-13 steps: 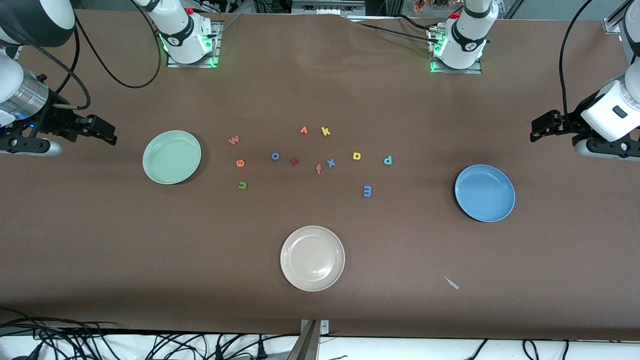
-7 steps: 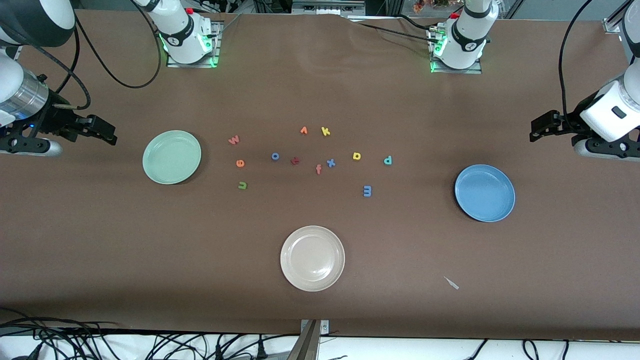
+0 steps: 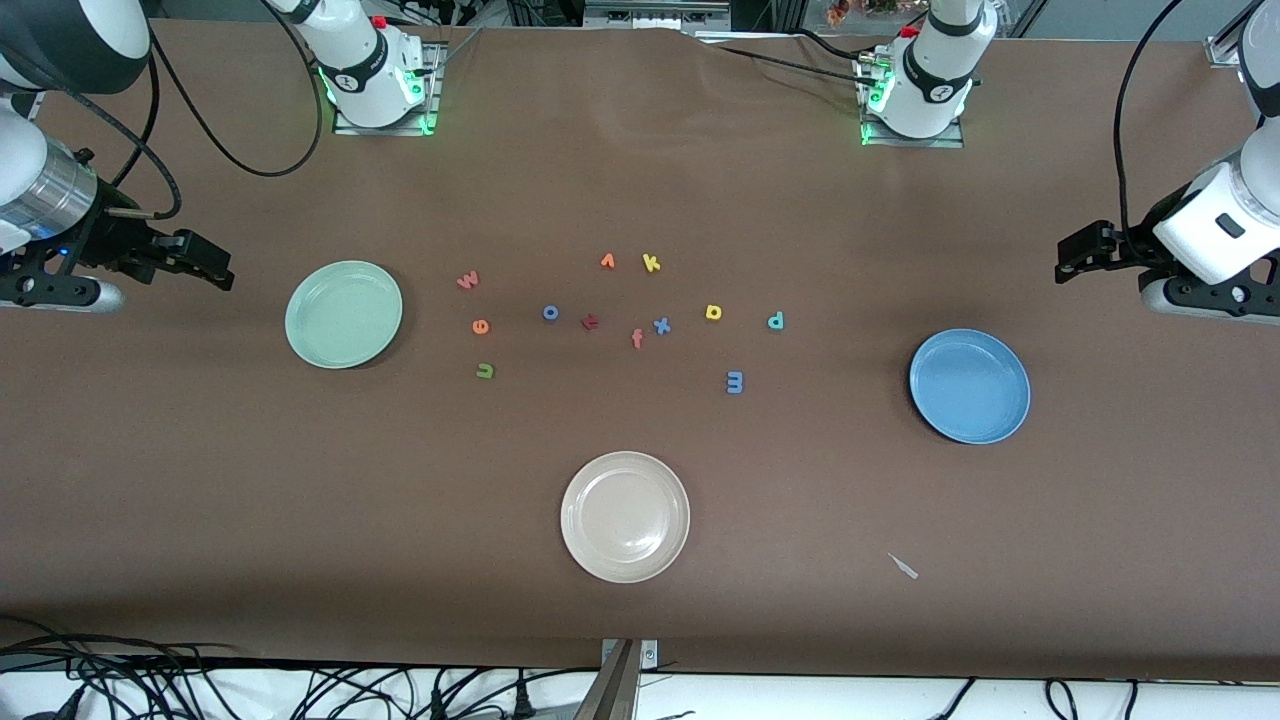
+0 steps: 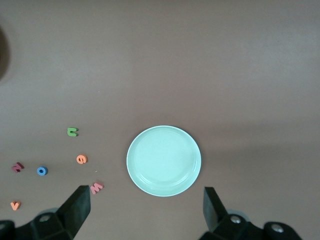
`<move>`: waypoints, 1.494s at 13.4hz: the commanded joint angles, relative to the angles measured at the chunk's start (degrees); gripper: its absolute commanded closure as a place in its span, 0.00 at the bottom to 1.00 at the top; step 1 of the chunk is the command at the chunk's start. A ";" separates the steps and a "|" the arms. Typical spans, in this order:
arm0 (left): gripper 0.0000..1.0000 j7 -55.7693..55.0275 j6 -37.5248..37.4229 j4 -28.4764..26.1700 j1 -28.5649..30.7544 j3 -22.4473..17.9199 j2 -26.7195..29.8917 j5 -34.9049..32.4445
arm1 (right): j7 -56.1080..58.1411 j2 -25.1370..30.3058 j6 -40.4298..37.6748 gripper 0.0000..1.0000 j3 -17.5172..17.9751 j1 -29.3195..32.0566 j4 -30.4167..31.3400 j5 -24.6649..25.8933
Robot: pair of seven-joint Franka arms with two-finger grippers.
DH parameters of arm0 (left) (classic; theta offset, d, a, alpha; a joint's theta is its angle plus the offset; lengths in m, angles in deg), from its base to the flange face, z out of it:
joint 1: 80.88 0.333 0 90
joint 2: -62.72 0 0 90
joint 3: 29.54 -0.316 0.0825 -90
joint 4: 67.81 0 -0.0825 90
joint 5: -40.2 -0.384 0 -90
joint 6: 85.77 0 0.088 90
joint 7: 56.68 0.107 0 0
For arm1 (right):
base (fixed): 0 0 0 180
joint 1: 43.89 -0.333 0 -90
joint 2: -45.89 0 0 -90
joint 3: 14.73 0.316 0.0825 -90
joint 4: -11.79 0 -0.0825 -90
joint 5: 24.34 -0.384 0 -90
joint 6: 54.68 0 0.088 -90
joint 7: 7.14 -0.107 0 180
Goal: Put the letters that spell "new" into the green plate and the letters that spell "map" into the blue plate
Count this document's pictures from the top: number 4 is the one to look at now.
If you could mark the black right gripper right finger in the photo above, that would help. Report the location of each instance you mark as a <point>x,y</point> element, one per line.
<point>215,215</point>

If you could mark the orange foam letter v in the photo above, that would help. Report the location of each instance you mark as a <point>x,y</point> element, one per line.
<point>15,206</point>

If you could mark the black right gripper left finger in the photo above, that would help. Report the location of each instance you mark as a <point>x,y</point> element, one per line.
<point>72,215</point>

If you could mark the mint green plate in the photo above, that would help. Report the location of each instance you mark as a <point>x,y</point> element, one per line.
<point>163,161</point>

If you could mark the green foam letter u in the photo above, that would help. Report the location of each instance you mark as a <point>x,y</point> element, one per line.
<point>72,133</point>

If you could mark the pink foam letter w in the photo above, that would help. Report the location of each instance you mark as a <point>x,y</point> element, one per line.
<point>96,188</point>

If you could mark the orange foam letter e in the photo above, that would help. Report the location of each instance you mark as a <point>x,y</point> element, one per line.
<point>80,161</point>

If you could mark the brown table cover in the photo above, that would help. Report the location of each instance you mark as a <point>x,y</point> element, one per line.
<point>160,62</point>

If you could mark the blue foam letter o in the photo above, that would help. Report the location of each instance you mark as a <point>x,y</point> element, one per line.
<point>39,171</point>

